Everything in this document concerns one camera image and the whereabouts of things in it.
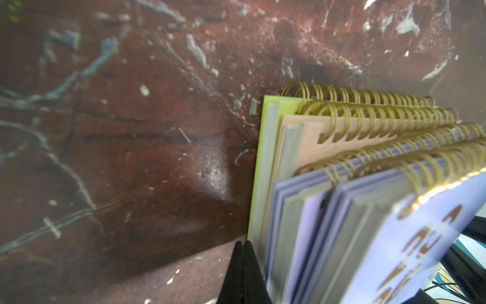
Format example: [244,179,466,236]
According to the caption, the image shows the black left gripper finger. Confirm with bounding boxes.
[216,241,272,304]

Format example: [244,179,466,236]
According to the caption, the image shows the purple calendar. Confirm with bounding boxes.
[264,123,485,303]
[292,138,485,303]

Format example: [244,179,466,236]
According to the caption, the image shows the pink calendar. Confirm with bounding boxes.
[259,101,460,267]

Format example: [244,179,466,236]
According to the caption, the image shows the green desk calendar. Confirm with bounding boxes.
[247,80,437,252]

